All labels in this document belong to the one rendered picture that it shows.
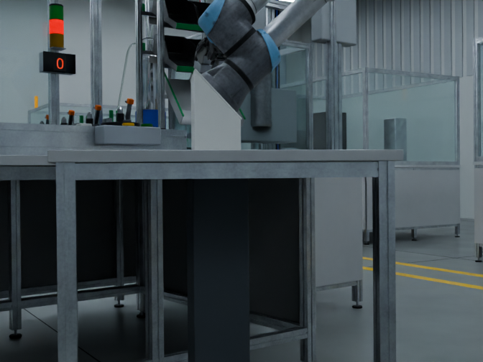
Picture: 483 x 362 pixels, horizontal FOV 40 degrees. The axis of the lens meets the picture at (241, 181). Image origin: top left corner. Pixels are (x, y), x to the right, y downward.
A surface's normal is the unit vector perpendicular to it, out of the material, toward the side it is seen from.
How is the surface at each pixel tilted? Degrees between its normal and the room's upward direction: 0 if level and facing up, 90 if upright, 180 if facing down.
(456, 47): 90
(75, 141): 90
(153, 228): 90
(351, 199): 90
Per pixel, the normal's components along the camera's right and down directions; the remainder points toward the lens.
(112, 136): 0.62, 0.00
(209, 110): 0.12, 0.00
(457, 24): -0.86, 0.01
